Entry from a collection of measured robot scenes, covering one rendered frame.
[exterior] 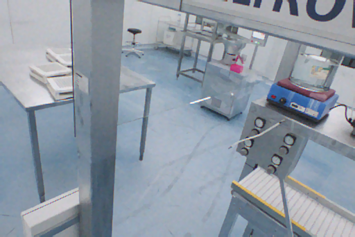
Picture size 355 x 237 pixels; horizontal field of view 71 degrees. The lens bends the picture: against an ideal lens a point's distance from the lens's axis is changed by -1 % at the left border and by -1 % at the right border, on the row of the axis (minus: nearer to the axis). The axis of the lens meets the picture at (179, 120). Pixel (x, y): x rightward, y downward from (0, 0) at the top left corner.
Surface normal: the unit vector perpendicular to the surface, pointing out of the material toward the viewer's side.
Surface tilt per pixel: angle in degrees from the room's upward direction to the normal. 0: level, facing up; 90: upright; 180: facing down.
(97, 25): 90
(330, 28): 90
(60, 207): 1
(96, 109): 90
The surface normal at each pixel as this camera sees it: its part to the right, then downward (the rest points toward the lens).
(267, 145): -0.69, 0.24
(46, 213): 0.18, -0.86
